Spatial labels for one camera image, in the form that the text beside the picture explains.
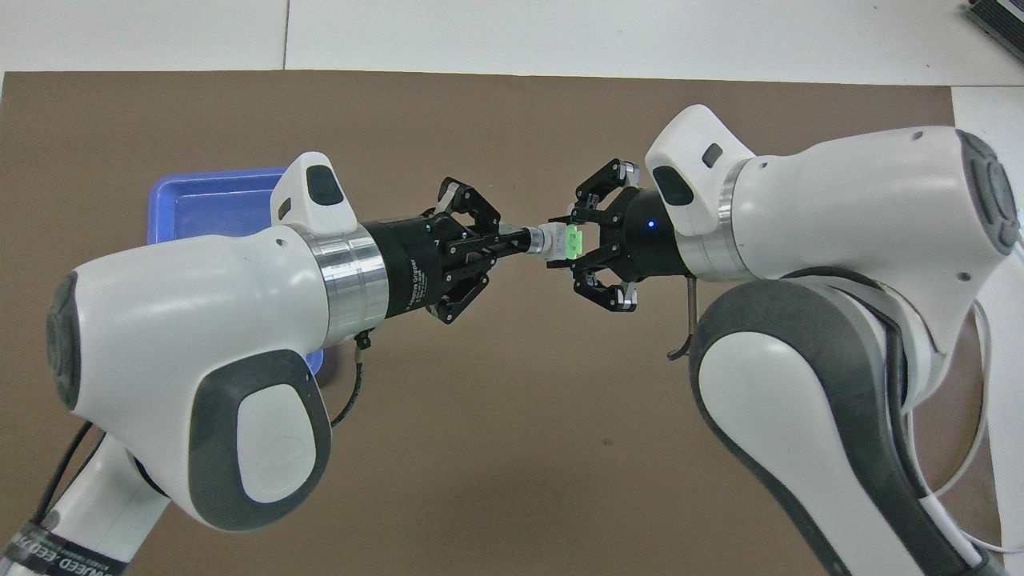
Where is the brown table mat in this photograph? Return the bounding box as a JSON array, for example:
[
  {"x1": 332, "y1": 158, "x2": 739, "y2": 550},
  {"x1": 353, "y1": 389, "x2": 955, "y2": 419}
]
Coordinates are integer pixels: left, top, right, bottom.
[{"x1": 0, "y1": 70, "x2": 1006, "y2": 576}]

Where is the blue plastic tray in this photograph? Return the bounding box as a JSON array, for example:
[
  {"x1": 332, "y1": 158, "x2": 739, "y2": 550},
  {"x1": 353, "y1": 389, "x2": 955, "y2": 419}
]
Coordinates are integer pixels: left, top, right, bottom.
[{"x1": 149, "y1": 166, "x2": 326, "y2": 378}]

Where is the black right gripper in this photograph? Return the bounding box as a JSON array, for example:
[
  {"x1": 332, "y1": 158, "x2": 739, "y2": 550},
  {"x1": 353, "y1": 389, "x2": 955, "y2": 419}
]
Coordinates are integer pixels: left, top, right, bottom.
[{"x1": 552, "y1": 158, "x2": 694, "y2": 314}]

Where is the grey ribbed device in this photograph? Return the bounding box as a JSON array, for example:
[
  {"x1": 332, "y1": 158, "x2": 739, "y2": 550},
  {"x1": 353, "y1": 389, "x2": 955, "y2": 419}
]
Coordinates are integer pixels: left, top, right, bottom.
[{"x1": 963, "y1": 0, "x2": 1024, "y2": 41}]

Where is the green rotary switch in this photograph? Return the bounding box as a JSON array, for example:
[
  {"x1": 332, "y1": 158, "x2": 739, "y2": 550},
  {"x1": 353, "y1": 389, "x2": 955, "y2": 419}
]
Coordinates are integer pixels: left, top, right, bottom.
[{"x1": 524, "y1": 224, "x2": 590, "y2": 266}]

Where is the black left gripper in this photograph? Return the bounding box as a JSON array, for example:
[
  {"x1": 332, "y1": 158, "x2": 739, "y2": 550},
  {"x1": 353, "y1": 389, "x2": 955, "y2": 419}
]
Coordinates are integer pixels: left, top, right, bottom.
[{"x1": 364, "y1": 178, "x2": 522, "y2": 326}]

